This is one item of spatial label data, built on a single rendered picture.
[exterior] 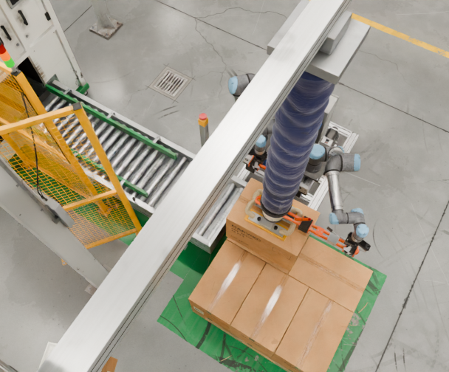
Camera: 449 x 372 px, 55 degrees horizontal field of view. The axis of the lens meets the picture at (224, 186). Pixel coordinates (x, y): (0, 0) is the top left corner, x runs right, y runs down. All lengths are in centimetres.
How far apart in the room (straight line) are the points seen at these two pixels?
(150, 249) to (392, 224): 379
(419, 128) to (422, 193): 83
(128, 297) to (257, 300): 260
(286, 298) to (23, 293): 247
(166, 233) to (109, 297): 21
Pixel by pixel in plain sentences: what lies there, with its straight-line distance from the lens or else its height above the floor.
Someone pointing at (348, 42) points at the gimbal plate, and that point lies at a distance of 181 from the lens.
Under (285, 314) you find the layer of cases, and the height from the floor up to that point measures 54.
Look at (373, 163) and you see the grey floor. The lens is 498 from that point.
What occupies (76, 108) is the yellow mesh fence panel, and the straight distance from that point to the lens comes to 266.
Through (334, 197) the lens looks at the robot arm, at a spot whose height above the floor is 154.
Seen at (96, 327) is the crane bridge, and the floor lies 305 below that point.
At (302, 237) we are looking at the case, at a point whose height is 107.
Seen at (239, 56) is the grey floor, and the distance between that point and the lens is 563.
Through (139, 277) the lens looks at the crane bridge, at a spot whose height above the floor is 305.
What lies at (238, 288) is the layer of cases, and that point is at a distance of 367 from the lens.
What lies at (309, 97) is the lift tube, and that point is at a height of 263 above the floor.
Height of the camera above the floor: 412
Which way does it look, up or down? 64 degrees down
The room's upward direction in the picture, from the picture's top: 1 degrees counter-clockwise
